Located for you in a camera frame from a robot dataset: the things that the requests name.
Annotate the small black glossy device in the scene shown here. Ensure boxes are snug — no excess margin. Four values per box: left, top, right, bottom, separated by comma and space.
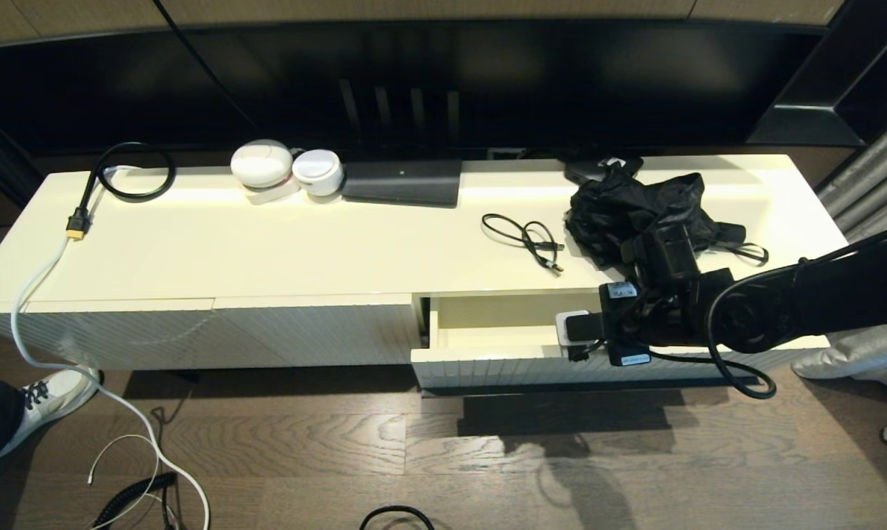
563, 156, 644, 186

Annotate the large white round device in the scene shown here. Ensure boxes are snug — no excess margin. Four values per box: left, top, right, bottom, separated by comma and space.
230, 140, 294, 188

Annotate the black coiled cable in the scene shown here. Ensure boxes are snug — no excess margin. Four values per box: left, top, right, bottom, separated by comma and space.
90, 471, 180, 530

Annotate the black wall shelf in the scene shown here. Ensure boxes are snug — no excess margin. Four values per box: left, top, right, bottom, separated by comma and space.
745, 0, 887, 148

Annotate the black flat set-top box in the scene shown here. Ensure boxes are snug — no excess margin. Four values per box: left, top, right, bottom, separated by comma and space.
340, 160, 464, 209

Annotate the black television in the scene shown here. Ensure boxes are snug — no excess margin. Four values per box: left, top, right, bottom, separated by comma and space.
0, 18, 838, 159

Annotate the thin white charging cable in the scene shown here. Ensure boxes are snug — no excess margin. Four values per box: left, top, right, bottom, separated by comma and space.
88, 434, 168, 530

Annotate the thin black USB cable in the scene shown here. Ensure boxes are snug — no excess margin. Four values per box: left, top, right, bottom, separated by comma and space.
481, 213, 566, 275

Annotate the small white round device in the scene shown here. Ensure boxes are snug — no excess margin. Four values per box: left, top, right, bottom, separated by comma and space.
292, 149, 344, 197

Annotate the black folding umbrella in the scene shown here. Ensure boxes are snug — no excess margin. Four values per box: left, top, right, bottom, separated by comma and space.
563, 163, 770, 284

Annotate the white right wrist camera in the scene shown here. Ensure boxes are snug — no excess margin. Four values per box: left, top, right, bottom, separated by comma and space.
556, 309, 593, 348

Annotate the black HDMI cable yellow tip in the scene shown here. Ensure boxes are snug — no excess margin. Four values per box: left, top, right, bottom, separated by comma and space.
66, 141, 177, 242

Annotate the white fluted drawer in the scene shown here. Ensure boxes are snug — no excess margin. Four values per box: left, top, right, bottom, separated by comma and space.
411, 289, 830, 389

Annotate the grey curtain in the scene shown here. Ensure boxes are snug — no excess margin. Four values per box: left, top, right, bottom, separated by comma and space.
793, 103, 887, 457

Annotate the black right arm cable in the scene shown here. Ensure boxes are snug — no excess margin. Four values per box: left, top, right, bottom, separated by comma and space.
646, 225, 887, 400

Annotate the cream tv cabinet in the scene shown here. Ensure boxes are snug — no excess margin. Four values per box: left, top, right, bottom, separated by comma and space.
0, 153, 852, 372

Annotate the thick white power cable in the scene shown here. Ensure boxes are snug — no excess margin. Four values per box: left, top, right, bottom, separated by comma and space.
10, 237, 212, 530

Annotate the black cable with connector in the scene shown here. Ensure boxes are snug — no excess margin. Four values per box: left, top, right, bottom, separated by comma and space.
358, 505, 437, 530

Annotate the thin black hanging cable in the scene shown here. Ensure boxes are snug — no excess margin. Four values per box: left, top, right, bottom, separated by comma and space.
152, 0, 264, 137

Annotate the white sneaker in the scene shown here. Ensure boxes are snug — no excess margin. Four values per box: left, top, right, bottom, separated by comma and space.
0, 366, 99, 461

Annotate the white flat device base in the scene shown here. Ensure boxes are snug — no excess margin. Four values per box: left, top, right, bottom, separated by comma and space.
241, 177, 302, 205

